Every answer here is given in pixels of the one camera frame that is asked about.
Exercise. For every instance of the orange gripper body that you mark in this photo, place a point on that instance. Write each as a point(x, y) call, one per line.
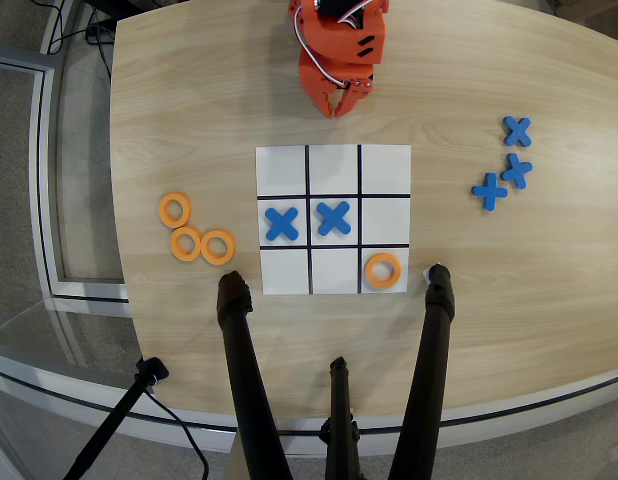
point(315, 82)

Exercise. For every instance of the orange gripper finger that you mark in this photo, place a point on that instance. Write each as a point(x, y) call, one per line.
point(323, 102)
point(353, 97)

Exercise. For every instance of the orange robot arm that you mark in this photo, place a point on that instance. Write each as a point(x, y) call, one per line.
point(309, 12)

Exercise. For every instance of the blue foam cross piece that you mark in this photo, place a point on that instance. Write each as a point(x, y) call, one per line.
point(282, 223)
point(516, 171)
point(517, 131)
point(489, 191)
point(334, 218)

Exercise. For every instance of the white tic-tac-toe grid sheet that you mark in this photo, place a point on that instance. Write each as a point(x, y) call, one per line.
point(334, 220)

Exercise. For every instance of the small white sticker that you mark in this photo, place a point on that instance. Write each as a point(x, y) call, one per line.
point(425, 274)

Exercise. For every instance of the thick black tripod leg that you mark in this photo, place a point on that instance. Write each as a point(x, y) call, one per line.
point(426, 360)
point(246, 360)

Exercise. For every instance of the thin black tripod leg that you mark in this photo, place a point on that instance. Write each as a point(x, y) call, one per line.
point(340, 400)

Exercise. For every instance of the slim black stand pole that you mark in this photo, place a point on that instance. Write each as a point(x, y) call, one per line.
point(116, 412)

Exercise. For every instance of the white glass partition frame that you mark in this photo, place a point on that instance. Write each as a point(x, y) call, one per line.
point(41, 175)

